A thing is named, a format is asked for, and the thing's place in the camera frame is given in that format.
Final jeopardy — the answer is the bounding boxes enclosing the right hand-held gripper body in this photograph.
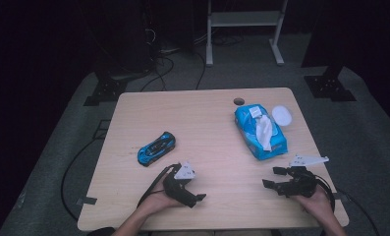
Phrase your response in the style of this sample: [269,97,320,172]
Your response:
[285,154,330,199]

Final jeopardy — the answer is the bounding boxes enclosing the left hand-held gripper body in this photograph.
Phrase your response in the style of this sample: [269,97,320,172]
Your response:
[163,160,197,205]

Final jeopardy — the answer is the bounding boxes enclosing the white wet wipe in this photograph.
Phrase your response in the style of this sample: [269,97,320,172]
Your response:
[254,114,274,152]

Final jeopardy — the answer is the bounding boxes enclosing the blue toy car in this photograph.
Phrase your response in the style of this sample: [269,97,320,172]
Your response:
[137,131,177,167]

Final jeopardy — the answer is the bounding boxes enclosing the blue wet wipe packet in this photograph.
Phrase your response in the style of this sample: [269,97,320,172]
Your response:
[233,103,289,161]

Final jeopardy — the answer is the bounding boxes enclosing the person's right hand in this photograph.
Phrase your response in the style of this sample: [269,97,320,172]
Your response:
[295,186,335,219]

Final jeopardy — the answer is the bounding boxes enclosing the person's left hand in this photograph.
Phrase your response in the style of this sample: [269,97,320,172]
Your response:
[139,175,185,214]

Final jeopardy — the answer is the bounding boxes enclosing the white oval packet lid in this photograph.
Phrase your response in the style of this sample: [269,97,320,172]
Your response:
[271,104,294,128]

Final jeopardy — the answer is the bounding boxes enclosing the black stand base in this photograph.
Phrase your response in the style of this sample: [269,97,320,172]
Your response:
[83,76,129,107]
[304,63,358,103]

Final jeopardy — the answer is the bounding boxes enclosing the white metal stand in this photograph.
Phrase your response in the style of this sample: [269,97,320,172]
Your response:
[205,0,289,68]

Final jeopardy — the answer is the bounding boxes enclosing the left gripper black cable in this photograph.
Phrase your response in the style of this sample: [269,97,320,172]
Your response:
[137,162,181,208]

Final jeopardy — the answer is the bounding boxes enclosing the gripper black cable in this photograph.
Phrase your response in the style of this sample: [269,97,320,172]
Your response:
[313,174,336,211]
[137,162,181,208]

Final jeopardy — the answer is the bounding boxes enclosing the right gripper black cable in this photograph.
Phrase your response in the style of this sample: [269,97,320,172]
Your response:
[313,174,336,211]

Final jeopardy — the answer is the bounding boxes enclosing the long black floor cable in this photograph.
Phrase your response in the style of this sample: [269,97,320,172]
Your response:
[60,137,102,221]

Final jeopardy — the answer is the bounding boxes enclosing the tangled black floor cables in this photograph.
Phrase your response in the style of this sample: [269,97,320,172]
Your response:
[139,28,207,92]

